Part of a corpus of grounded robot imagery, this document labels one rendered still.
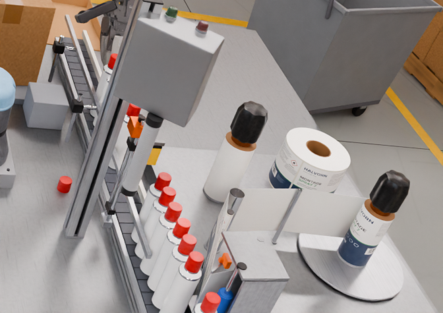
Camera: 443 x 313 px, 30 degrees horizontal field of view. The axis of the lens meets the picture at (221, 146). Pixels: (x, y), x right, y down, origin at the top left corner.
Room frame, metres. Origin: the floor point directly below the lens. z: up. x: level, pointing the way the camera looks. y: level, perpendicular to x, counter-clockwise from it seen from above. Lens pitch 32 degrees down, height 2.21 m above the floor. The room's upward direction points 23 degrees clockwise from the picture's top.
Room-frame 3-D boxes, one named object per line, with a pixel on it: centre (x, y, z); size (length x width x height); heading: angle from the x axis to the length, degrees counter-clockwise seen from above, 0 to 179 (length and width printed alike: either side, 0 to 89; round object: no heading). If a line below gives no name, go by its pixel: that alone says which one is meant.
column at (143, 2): (1.55, 0.25, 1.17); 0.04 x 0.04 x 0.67; 32
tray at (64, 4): (2.51, 0.68, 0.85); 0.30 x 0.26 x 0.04; 32
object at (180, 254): (1.40, -0.02, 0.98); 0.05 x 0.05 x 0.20
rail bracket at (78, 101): (1.91, 0.39, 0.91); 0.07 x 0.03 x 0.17; 122
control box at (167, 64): (1.53, 0.17, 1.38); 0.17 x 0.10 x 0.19; 87
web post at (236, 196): (1.65, -0.08, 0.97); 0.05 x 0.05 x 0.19
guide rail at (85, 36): (1.93, 0.28, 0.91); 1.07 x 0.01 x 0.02; 32
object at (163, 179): (1.57, 0.09, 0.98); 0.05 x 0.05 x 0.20
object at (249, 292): (1.36, -0.15, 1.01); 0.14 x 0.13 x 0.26; 32
